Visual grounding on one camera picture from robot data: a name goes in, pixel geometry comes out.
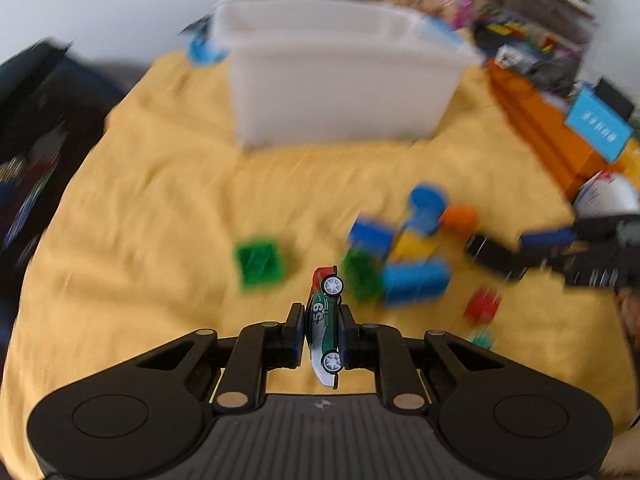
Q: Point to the dark blue building block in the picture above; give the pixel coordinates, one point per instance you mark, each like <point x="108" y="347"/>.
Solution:
<point x="372" y="235"/>

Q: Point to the round blue building block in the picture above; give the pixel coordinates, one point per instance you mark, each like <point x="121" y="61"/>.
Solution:
<point x="426" y="202"/>

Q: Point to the cluttered shelf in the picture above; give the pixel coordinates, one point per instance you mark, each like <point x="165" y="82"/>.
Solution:
<point x="530" y="25"/>

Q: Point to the white plastic bag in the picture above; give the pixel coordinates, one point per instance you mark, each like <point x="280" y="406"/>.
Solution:
<point x="605" y="192"/>

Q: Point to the black box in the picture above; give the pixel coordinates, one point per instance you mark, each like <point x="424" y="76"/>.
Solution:
<point x="616" y="96"/>

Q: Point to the yellow building block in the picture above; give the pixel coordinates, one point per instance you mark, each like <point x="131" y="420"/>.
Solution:
<point x="415" y="246"/>

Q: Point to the red building block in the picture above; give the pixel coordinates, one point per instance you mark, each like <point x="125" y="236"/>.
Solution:
<point x="482" y="307"/>

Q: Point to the teal building block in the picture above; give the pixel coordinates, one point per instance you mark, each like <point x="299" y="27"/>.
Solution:
<point x="482" y="338"/>

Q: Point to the orange box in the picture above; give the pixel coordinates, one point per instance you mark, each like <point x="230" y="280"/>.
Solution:
<point x="540" y="125"/>

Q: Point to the light blue lid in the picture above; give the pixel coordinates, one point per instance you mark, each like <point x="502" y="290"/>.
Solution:
<point x="437" y="30"/>

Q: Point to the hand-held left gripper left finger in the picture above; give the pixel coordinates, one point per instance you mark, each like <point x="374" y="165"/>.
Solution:
<point x="298" y="335"/>

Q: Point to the green building block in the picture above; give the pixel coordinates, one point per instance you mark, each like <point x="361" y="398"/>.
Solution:
<point x="362" y="275"/>
<point x="260" y="265"/>

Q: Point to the light blue building block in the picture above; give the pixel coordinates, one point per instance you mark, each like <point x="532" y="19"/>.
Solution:
<point x="415" y="280"/>

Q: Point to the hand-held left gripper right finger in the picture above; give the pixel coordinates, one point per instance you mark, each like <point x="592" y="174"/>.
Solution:
<point x="348" y="340"/>

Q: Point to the orange building block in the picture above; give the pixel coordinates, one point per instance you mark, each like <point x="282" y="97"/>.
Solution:
<point x="460" y="217"/>

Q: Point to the blue card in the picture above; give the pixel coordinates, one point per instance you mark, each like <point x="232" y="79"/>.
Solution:
<point x="597" y="127"/>

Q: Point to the green and white toy car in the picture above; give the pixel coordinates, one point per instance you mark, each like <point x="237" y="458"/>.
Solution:
<point x="322" y="325"/>

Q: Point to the white plastic storage box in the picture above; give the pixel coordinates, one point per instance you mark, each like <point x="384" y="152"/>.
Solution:
<point x="340" y="80"/>

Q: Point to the yellow cloth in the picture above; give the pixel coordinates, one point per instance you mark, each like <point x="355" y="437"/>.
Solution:
<point x="150" y="210"/>

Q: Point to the blue container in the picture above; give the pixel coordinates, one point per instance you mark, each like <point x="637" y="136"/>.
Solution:
<point x="205" y="47"/>

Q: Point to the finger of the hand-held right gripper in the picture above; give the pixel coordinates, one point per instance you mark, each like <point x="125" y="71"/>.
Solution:
<point x="492" y="256"/>
<point x="545" y="239"/>

